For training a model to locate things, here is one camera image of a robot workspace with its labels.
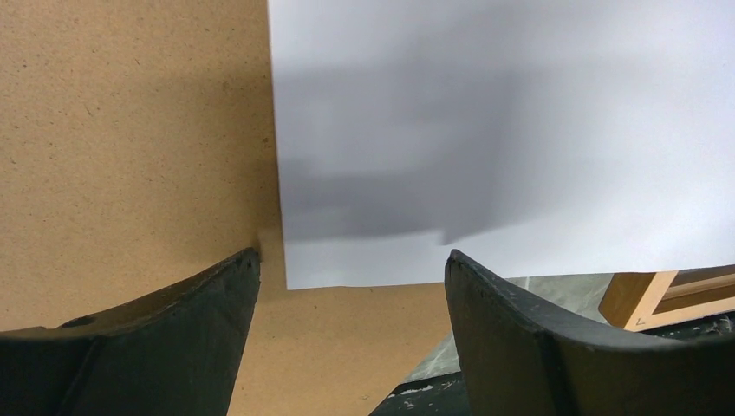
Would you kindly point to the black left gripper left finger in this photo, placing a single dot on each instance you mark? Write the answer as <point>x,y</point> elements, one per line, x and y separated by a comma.
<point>175,351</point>

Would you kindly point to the glossy room photo print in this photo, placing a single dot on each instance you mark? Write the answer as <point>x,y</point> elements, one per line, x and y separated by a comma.
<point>540,138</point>

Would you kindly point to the wooden picture frame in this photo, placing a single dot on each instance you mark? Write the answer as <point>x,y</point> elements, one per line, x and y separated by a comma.
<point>641,301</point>

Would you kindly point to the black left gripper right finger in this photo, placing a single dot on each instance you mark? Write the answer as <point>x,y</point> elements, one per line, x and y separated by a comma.
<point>520,354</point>

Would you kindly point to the brown backing board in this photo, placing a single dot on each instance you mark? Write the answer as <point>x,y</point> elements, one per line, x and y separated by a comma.
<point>137,149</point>

